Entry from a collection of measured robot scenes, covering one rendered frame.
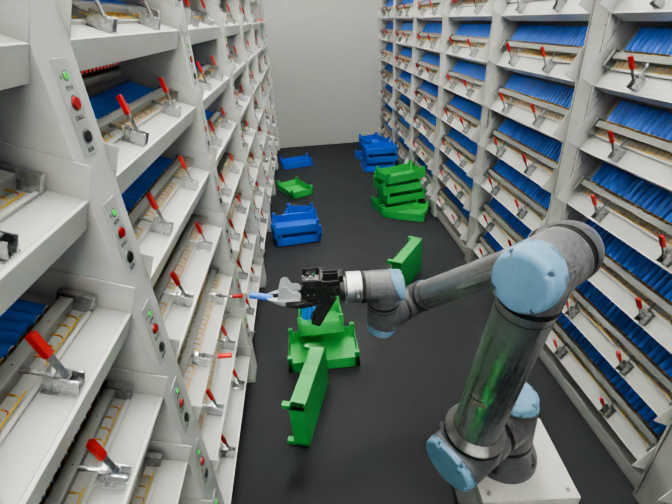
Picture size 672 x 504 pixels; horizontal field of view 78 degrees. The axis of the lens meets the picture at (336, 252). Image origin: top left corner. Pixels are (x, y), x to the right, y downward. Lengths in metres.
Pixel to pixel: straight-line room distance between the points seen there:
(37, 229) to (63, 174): 0.10
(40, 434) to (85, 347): 0.14
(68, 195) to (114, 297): 0.17
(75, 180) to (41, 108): 0.09
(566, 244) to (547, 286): 0.09
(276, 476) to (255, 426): 0.22
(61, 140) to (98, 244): 0.15
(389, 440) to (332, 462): 0.21
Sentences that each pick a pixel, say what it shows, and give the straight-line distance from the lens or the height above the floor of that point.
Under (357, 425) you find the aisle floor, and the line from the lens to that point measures 1.63.
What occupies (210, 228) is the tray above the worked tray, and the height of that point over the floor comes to 0.73.
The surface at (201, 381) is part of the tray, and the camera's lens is 1.12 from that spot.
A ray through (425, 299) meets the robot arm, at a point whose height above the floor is 0.58.
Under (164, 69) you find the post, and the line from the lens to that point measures 1.30.
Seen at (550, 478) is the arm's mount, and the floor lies 0.11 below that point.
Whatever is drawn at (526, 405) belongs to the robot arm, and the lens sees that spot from 1.26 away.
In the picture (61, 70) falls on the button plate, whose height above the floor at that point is 1.25.
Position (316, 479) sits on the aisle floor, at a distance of 1.52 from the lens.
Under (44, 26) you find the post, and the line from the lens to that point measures 0.66.
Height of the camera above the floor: 1.29
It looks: 30 degrees down
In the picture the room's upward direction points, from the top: 4 degrees counter-clockwise
